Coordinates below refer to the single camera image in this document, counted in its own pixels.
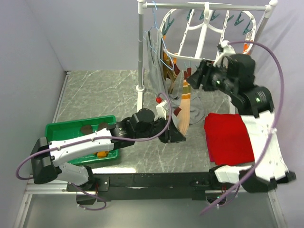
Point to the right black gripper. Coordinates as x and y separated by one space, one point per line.
205 69

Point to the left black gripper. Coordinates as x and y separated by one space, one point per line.
175 136

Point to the white clip sock hanger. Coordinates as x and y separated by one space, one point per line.
208 9

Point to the dark brown sock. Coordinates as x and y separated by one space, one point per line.
102 125

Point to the mustard yellow sock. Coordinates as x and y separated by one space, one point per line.
102 154

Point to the brown knit sock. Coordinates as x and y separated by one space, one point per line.
86 130

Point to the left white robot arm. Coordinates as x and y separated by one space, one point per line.
51 160

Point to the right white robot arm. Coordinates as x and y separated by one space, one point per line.
257 112

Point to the grey tank top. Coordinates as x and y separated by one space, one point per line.
156 78

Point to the white clothes rack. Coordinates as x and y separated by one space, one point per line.
261 14

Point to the red folded cloth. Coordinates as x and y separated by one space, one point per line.
227 139

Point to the black base beam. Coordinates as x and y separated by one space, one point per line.
151 186

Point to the green plastic tray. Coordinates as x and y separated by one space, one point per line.
71 129

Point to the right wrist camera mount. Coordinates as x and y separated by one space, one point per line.
224 50

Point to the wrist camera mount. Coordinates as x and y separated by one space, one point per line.
224 50
162 108

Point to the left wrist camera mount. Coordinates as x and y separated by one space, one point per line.
162 108

